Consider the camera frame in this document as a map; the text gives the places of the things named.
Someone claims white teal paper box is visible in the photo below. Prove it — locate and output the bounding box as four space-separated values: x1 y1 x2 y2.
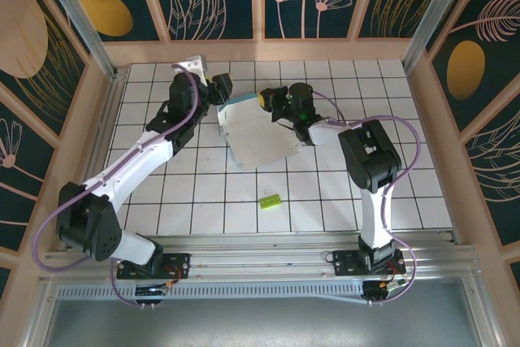
215 93 304 171

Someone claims green toy brick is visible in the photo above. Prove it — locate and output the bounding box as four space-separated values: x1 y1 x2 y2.
258 192 284 212

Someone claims aluminium side rail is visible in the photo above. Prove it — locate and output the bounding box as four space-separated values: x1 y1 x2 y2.
80 68 129 185

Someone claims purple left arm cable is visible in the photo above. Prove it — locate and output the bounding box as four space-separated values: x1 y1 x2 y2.
32 63 204 308

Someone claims aluminium corner post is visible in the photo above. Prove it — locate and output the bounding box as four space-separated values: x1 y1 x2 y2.
32 0 119 80
401 0 487 76

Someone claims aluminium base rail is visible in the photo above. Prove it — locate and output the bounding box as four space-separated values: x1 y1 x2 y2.
38 231 487 283

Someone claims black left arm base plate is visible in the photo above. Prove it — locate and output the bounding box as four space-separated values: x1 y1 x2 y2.
116 252 192 281

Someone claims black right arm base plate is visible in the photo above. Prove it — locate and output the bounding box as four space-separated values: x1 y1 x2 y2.
332 248 406 277

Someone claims slotted grey cable tray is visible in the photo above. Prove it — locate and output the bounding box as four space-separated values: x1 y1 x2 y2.
56 284 366 300

